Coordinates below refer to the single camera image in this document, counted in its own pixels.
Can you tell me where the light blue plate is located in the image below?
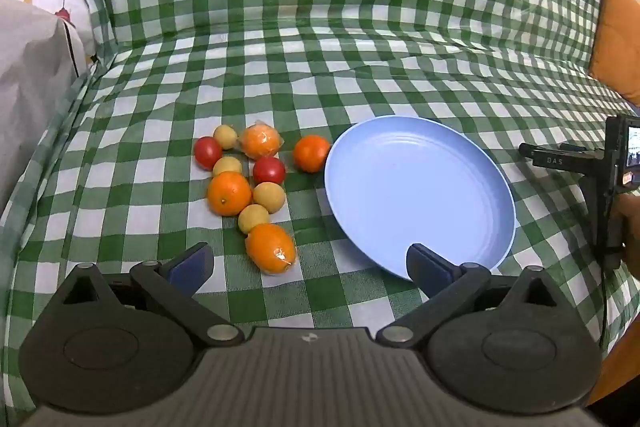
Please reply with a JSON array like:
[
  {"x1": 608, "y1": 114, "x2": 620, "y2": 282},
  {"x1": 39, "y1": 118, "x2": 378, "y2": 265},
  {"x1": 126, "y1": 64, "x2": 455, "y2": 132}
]
[{"x1": 324, "y1": 116, "x2": 517, "y2": 283}]

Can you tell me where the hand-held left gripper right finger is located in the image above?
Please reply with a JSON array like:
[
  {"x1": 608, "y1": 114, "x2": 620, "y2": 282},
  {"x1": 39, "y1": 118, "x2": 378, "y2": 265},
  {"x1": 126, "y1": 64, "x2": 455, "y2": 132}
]
[{"x1": 375, "y1": 244, "x2": 571, "y2": 349}]

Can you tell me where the plastic-wrapped orange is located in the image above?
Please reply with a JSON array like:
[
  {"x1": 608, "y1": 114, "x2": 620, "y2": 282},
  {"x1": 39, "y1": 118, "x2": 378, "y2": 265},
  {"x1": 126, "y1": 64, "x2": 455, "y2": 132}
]
[
  {"x1": 238, "y1": 122, "x2": 284, "y2": 160},
  {"x1": 244, "y1": 223, "x2": 298, "y2": 277}
]

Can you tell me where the orange cushion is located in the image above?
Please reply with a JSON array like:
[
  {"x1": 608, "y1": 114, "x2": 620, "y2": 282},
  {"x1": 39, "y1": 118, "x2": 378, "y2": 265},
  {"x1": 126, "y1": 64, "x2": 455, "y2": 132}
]
[{"x1": 588, "y1": 0, "x2": 640, "y2": 108}]

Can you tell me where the person's right hand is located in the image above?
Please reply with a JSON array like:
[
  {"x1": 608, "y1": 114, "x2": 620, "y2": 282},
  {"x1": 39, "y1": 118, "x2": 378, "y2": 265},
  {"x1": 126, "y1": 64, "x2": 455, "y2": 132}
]
[{"x1": 613, "y1": 194, "x2": 640, "y2": 281}]

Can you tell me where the bare orange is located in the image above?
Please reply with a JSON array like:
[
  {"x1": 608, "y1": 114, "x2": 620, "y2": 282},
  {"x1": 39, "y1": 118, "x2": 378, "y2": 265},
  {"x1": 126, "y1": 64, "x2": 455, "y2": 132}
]
[
  {"x1": 293, "y1": 135, "x2": 332, "y2": 173},
  {"x1": 207, "y1": 171, "x2": 253, "y2": 217}
]

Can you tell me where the grey cloth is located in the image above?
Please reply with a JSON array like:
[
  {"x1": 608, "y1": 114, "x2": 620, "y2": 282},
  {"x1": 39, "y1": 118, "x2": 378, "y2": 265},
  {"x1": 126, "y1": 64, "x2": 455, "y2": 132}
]
[{"x1": 0, "y1": 0, "x2": 92, "y2": 212}]

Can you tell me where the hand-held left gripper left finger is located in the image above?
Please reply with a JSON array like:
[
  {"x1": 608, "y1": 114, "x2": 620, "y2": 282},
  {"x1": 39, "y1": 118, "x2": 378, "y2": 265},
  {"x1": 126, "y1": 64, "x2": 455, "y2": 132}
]
[{"x1": 62, "y1": 243, "x2": 246, "y2": 350}]

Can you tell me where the small yellow round fruit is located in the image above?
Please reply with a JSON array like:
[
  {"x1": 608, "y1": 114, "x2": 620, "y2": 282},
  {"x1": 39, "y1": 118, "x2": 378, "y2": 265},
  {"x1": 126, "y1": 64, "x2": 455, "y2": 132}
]
[
  {"x1": 237, "y1": 204, "x2": 271, "y2": 235},
  {"x1": 252, "y1": 182, "x2": 287, "y2": 213},
  {"x1": 212, "y1": 156, "x2": 243, "y2": 178},
  {"x1": 213, "y1": 124, "x2": 239, "y2": 150}
]

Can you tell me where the green checkered cloth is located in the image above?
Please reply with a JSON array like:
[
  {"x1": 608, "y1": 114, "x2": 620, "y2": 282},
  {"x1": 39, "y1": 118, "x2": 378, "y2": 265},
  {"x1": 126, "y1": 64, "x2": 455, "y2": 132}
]
[{"x1": 0, "y1": 0, "x2": 640, "y2": 413}]

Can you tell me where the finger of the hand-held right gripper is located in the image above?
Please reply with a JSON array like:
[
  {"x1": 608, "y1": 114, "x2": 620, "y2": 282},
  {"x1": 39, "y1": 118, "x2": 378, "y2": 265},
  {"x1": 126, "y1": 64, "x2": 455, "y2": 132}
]
[{"x1": 518, "y1": 143, "x2": 608, "y2": 170}]

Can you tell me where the red tomato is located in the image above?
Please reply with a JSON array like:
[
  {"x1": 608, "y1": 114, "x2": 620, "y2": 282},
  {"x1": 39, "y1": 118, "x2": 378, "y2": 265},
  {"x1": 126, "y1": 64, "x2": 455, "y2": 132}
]
[
  {"x1": 252, "y1": 156, "x2": 287, "y2": 186},
  {"x1": 194, "y1": 136, "x2": 224, "y2": 170}
]

